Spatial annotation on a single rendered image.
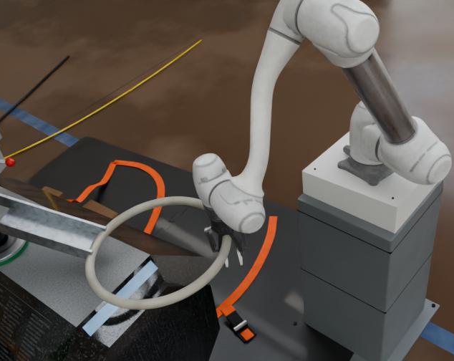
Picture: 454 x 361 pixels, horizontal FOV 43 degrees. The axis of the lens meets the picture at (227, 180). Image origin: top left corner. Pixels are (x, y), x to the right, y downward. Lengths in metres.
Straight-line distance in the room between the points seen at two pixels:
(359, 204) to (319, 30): 0.79
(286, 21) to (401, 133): 0.50
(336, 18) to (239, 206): 0.53
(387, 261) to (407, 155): 0.46
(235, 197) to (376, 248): 0.73
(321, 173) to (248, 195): 0.63
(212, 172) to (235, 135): 2.30
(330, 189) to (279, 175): 1.47
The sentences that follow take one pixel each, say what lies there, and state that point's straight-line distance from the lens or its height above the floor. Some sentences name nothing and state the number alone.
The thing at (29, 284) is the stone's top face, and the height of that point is 0.85.
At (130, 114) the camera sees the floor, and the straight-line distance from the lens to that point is 4.38.
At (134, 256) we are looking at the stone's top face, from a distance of 2.02.
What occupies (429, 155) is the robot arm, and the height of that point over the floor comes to 1.15.
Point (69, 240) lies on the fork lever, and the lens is 2.04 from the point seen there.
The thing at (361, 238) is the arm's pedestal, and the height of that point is 0.75.
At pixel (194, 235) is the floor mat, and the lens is 3.23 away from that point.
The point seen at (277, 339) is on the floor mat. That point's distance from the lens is 2.74.
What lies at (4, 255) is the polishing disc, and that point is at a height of 0.88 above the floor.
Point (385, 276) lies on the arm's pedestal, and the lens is 2.18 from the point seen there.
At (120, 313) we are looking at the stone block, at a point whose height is 0.80.
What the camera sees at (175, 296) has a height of 0.96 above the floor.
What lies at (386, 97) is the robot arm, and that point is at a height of 1.38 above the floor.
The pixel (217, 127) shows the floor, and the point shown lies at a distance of 4.04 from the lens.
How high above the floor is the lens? 2.27
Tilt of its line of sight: 40 degrees down
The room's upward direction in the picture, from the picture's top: 9 degrees counter-clockwise
